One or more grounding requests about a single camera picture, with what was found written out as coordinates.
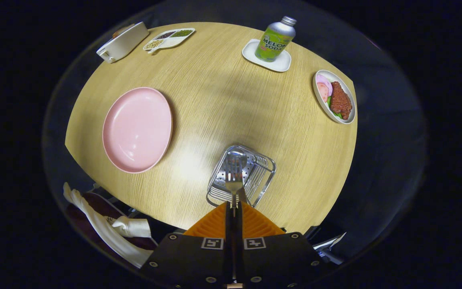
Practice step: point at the pink ham slices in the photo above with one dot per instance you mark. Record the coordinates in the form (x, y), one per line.
(323, 88)

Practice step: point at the white oval food plate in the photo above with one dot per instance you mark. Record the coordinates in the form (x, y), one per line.
(323, 106)

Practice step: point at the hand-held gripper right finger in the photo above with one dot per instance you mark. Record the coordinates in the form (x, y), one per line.
(279, 257)

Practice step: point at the green soda bottle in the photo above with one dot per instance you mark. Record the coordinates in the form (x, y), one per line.
(273, 42)

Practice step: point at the pink round plate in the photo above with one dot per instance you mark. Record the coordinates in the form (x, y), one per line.
(136, 128)

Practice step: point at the red meat piece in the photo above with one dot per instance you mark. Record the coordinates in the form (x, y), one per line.
(340, 100)

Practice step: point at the cream toaster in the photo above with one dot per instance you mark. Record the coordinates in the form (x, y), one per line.
(124, 42)

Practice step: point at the toasted bread slices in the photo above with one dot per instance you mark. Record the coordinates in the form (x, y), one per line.
(122, 30)

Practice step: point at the grey metal frame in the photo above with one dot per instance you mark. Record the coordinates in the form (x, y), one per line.
(329, 243)

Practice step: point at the white square coaster tray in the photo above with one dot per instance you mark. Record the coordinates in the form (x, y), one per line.
(281, 64)

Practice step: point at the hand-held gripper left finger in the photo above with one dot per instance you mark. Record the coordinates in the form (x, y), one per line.
(191, 257)

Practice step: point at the white divided bean dish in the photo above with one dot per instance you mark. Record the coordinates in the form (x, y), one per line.
(173, 41)

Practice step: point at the white cloth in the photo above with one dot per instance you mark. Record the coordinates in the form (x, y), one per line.
(94, 222)

